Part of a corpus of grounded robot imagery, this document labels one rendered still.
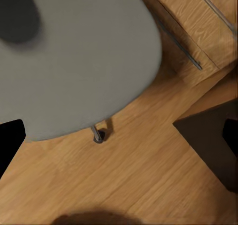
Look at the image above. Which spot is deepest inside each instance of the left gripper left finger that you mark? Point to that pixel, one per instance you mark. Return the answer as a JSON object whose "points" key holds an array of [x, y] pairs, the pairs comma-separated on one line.
{"points": [[12, 135]]}

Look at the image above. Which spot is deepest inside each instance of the swivel chair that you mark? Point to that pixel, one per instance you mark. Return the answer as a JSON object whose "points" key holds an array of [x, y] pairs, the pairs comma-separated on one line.
{"points": [[66, 65]]}

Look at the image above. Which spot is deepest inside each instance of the cabinet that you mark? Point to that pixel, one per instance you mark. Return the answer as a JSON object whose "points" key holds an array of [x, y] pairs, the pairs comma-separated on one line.
{"points": [[202, 124], [199, 37]]}

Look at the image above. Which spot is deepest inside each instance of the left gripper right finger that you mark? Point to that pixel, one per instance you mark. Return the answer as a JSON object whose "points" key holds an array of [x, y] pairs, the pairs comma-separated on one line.
{"points": [[230, 134]]}

